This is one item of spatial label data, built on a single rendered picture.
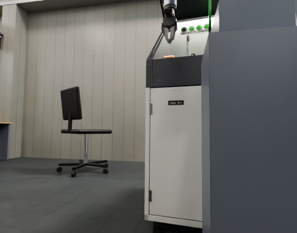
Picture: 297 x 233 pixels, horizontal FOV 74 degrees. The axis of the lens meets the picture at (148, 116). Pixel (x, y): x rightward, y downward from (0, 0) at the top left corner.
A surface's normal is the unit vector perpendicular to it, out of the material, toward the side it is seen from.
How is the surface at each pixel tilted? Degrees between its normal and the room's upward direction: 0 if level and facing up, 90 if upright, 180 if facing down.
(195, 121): 90
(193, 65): 90
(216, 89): 90
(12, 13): 90
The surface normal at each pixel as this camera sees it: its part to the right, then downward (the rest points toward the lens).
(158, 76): -0.29, -0.07
